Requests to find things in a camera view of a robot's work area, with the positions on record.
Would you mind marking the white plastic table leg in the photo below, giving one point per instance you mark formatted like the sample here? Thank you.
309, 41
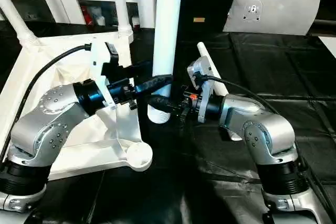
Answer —
122, 6
206, 52
15, 19
166, 24

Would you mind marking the white plastic table top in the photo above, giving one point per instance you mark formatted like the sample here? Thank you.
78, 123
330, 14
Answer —
86, 150

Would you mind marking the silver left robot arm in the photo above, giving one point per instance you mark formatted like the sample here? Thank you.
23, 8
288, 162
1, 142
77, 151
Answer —
47, 119

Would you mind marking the small white jar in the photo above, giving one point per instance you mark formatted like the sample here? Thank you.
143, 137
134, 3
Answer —
100, 20
135, 22

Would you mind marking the red bottle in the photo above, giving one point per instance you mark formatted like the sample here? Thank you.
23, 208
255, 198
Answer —
86, 15

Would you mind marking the black padded work mat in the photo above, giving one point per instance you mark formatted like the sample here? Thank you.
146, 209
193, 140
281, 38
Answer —
275, 64

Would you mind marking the small white figurine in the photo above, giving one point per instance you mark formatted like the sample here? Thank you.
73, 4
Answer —
31, 16

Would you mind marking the grey printed cushion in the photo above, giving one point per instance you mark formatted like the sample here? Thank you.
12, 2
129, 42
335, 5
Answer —
283, 6

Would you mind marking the white flat board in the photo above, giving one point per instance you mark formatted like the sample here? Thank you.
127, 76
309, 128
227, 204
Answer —
329, 45

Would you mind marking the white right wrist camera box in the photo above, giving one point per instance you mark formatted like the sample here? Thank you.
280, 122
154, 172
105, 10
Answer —
202, 72

